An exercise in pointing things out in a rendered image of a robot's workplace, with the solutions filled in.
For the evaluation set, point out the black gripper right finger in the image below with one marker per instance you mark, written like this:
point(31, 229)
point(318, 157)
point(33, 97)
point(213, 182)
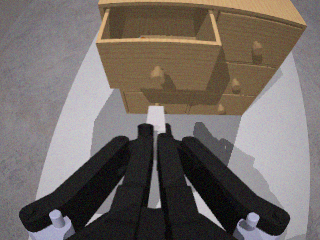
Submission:
point(238, 209)

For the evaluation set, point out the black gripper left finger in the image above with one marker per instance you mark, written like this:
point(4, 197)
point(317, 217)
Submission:
point(69, 208)

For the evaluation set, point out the small tan wooden chest of drawers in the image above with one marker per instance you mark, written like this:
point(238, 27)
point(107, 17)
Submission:
point(280, 10)

